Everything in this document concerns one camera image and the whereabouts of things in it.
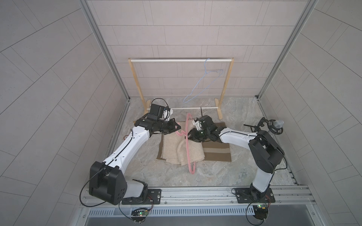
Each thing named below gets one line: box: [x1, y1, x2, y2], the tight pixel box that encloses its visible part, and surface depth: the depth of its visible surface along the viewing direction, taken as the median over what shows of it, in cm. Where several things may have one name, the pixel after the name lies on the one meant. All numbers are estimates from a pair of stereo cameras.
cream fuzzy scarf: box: [187, 121, 205, 164], surface depth 84 cm
